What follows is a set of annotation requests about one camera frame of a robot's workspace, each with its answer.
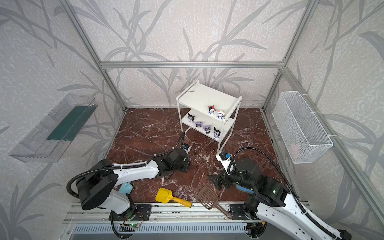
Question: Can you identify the purple caped Kuromi figure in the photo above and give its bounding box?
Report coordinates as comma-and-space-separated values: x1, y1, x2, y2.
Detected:
203, 125, 212, 134

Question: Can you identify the black purple Kuromi figure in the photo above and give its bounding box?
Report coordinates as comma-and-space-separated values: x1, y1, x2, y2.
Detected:
188, 113, 195, 123

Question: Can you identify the yellow toy shovel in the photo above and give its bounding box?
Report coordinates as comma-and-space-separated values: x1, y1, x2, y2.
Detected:
156, 188, 192, 208

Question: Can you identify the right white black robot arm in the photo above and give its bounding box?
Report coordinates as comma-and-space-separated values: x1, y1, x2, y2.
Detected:
208, 158, 352, 240

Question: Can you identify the clear plastic wall bin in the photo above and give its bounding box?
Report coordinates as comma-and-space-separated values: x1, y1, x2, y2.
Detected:
9, 94, 98, 163

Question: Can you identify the pink item in basket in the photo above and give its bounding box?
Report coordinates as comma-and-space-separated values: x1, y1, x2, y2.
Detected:
289, 144, 301, 161

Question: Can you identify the small circuit board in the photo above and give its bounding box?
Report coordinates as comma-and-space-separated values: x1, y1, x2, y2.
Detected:
120, 223, 142, 232

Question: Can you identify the blue yellow sponge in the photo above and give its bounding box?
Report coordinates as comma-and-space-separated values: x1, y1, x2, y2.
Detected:
236, 185, 255, 195

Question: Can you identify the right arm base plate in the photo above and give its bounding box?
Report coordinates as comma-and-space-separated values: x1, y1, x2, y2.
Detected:
228, 204, 249, 221

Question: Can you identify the brown slotted toy spatula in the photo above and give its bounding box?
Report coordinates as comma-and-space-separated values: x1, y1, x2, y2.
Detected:
196, 186, 232, 220

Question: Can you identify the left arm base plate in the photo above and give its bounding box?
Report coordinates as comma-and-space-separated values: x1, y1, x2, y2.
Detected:
109, 204, 152, 222

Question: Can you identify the red ladybug Doraemon figure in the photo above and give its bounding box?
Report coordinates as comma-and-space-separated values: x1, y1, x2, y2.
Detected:
209, 105, 216, 116

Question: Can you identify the dark purple small figure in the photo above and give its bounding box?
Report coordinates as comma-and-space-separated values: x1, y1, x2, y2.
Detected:
195, 121, 203, 128

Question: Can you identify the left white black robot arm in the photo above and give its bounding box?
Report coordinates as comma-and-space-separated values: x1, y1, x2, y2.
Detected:
66, 144, 191, 215

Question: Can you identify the white wire mesh basket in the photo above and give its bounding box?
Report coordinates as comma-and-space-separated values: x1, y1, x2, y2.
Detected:
272, 91, 334, 164

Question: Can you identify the blue white small figure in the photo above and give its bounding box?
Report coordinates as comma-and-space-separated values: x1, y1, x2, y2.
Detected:
217, 110, 225, 121

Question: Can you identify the white two-tier shelf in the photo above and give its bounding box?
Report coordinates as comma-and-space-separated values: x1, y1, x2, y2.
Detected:
176, 80, 243, 153

